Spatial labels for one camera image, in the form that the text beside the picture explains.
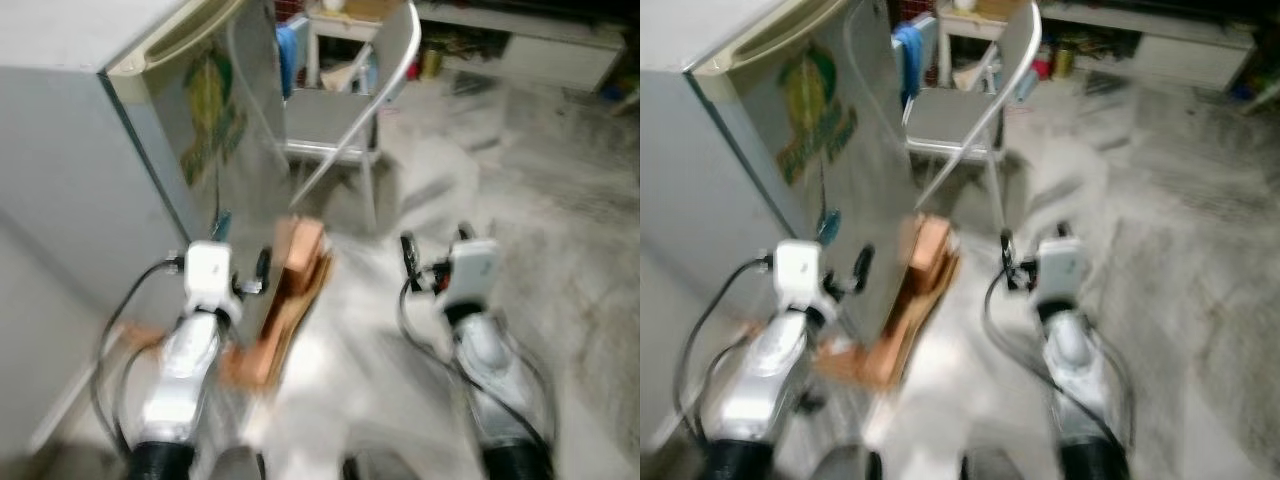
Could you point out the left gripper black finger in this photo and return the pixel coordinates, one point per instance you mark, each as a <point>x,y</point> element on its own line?
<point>264,268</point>
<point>864,267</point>

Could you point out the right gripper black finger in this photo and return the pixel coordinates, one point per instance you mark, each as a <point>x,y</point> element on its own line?
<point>408,252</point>
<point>1064,231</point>
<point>467,233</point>
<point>1008,250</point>

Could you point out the white fridge door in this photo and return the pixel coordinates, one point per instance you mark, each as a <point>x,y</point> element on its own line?
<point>255,120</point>
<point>880,150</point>

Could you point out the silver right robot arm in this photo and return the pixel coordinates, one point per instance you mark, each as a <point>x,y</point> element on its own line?
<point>485,350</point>
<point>1075,350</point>

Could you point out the green yellow fridge sticker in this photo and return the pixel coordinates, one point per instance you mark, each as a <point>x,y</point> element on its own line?
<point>212,115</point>
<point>815,115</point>

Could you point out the white fridge body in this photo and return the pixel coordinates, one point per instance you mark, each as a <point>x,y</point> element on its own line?
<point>70,130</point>
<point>700,150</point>

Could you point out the orange brick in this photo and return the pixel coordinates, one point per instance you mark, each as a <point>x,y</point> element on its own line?
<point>300,250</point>
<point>930,250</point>
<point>850,365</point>
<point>250,368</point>

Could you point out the small teal door tag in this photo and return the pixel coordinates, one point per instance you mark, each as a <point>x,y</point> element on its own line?
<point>222,224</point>
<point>828,226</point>

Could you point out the grey metal folding chair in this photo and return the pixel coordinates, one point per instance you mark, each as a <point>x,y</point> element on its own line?
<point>945,118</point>
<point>325,118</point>

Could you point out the gold can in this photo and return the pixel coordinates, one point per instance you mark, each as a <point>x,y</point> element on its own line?
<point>432,63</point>
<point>1063,63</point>

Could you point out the grey left robot leg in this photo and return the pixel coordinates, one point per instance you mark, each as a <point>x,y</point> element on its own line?
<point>235,468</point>
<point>838,468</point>

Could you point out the grey robot leg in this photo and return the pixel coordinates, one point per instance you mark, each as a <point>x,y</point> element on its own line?
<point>350,470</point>
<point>966,470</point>
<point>235,468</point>
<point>838,468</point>

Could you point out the low white shelf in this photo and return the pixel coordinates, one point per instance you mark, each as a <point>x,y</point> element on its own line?
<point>540,55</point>
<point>1170,50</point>

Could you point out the grey right robot leg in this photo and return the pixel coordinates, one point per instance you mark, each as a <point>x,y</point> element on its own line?
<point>966,470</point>
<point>350,470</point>

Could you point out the blue cloth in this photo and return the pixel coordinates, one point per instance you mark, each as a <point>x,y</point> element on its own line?
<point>909,60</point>
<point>288,58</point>

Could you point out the white side table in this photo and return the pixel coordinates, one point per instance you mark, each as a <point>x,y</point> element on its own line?
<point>345,28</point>
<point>975,28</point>

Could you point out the red mesh basket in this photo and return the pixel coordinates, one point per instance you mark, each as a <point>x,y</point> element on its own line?
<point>908,8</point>
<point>290,8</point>

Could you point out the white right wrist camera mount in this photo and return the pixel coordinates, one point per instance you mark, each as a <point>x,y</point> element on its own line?
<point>1060,265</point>
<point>470,270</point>

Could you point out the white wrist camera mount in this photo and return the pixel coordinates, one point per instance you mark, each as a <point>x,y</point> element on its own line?
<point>1060,265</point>
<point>470,270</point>
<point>800,270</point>
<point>210,270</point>

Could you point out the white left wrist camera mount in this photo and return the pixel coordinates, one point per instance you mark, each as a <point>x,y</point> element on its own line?
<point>210,270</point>
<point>800,270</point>

